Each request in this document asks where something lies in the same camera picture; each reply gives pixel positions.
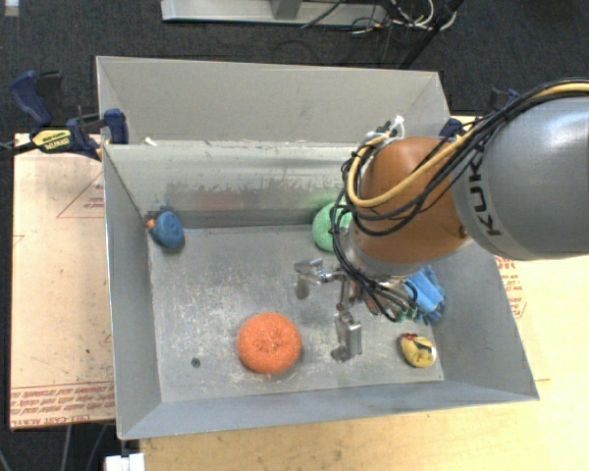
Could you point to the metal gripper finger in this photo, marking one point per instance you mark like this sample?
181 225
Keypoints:
308 269
349 336

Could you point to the green ball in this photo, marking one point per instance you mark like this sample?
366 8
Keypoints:
325 231

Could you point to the yellow toy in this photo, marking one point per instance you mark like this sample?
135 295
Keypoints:
417 352

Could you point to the orange ball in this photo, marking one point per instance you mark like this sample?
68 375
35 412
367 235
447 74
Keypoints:
269 344

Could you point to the light blue plastic toy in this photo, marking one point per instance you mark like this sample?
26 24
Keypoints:
426 292

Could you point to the grey metal bin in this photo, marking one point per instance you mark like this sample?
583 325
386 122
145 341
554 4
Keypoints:
216 292

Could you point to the blue round toy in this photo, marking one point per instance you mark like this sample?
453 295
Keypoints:
168 231

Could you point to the brown cardboard board red print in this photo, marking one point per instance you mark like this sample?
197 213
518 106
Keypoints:
59 282

